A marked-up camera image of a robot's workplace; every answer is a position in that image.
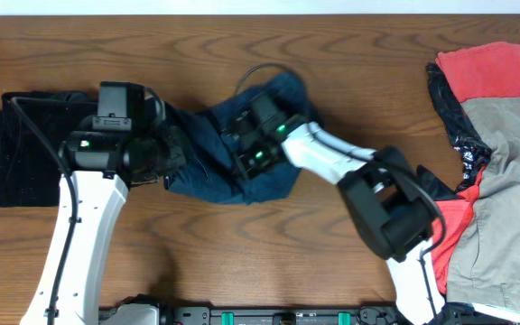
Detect navy blue denim shorts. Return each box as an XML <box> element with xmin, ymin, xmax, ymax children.
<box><xmin>164</xmin><ymin>72</ymin><xmax>323</xmax><ymax>204</ymax></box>

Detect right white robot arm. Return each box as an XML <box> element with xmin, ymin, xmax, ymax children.
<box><xmin>227</xmin><ymin>93</ymin><xmax>446</xmax><ymax>324</ymax></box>

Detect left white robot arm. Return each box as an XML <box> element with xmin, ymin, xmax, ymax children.
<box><xmin>11</xmin><ymin>81</ymin><xmax>186</xmax><ymax>324</ymax></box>

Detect folded black sparkly garment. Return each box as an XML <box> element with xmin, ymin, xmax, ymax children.
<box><xmin>0</xmin><ymin>91</ymin><xmax>97</xmax><ymax>208</ymax></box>

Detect red and black garment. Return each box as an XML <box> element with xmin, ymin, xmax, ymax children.
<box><xmin>417</xmin><ymin>42</ymin><xmax>520</xmax><ymax>294</ymax></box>

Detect khaki beige shorts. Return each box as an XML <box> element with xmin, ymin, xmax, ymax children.
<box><xmin>447</xmin><ymin>97</ymin><xmax>520</xmax><ymax>312</ymax></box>

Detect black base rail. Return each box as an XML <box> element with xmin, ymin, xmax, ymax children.
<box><xmin>99</xmin><ymin>293</ymin><xmax>514</xmax><ymax>325</ymax></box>

